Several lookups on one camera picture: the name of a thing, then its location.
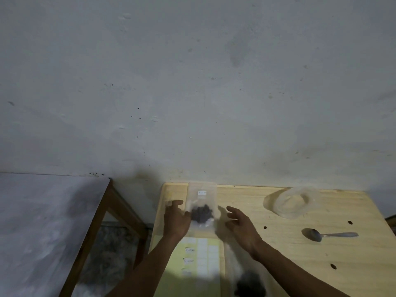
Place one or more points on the person's left hand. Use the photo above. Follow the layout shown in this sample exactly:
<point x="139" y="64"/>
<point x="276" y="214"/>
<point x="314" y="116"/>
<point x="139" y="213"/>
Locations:
<point x="174" y="222"/>

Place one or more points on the person's right hand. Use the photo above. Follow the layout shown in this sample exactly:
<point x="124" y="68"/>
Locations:
<point x="246" y="233"/>

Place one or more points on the person's left fingers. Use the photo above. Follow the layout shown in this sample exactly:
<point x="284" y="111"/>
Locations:
<point x="174" y="204"/>

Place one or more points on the person's right fingers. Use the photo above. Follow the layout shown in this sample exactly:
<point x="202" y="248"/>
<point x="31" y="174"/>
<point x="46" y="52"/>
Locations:
<point x="236" y="211"/>

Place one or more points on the clear plastic bag white label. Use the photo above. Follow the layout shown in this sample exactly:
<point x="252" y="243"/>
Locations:
<point x="202" y="194"/>

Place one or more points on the person's left forearm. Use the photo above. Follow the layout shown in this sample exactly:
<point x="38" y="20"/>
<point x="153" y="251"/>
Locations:
<point x="148" y="269"/>

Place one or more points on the person's right forearm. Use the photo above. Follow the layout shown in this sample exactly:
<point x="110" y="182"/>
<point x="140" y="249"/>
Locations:
<point x="287" y="272"/>

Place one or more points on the dark dried bits in bag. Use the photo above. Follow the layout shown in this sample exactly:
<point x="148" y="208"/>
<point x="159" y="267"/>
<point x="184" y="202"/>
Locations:
<point x="250" y="286"/>
<point x="202" y="213"/>

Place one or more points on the yellow sheet of white labels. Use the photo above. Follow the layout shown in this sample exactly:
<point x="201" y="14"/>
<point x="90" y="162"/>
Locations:
<point x="204" y="259"/>

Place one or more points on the clear plastic bowl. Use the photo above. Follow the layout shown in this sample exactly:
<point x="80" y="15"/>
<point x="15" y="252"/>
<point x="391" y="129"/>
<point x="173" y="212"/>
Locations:
<point x="294" y="202"/>

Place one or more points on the metal spoon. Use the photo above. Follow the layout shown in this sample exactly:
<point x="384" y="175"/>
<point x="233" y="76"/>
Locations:
<point x="312" y="235"/>

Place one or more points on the wooden side table grey top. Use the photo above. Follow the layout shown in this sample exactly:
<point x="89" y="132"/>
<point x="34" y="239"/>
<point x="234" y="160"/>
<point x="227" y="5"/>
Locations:
<point x="40" y="228"/>

